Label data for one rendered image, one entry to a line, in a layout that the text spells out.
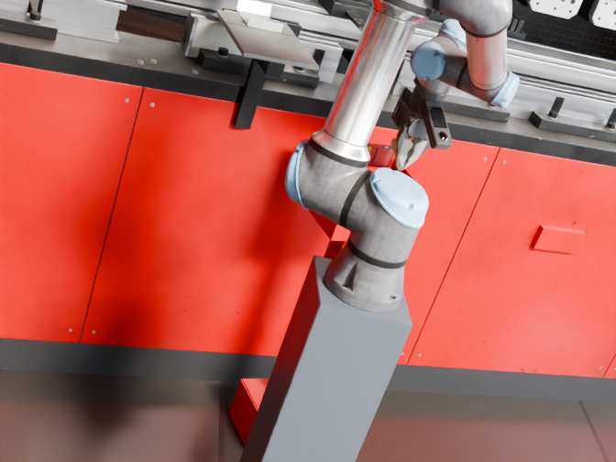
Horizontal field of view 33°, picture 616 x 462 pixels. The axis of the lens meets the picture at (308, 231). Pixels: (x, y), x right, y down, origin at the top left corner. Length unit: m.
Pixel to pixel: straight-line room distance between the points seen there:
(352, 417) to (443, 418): 1.13
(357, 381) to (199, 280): 0.83
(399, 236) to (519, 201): 1.10
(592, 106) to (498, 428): 0.99
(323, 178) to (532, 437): 1.58
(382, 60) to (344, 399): 0.64
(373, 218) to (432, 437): 1.30
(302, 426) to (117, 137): 0.83
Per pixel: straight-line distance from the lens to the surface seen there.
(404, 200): 1.84
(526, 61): 3.20
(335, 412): 2.02
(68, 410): 2.71
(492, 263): 3.01
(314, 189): 1.89
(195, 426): 2.76
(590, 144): 2.98
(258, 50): 2.32
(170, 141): 2.48
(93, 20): 2.46
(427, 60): 2.17
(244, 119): 2.48
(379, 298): 1.91
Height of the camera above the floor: 1.71
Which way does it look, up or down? 26 degrees down
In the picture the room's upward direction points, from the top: 19 degrees clockwise
